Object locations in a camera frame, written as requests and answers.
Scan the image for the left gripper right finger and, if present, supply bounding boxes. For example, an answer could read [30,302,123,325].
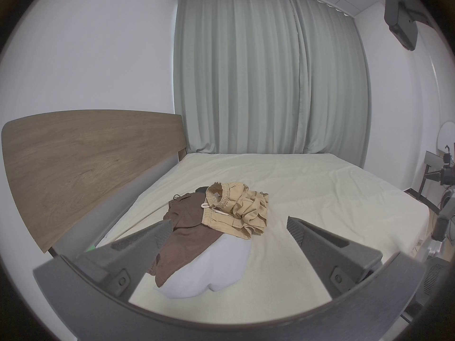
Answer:
[287,216,382,301]

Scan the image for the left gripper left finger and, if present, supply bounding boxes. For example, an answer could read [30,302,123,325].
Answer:
[75,220,175,303]

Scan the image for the beige shorts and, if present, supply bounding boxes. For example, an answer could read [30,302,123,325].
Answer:
[201,181,269,240]

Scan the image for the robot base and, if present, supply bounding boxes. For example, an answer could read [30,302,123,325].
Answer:
[400,240,449,324]

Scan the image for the brown garment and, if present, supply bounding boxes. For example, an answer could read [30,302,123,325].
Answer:
[147,202,223,287]

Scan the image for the bed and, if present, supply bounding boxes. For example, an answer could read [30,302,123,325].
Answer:
[1,109,431,324]

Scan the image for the white garment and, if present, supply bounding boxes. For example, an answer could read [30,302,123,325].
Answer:
[156,238,252,299]

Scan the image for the pale green curtain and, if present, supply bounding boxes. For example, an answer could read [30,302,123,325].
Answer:
[172,0,372,170]

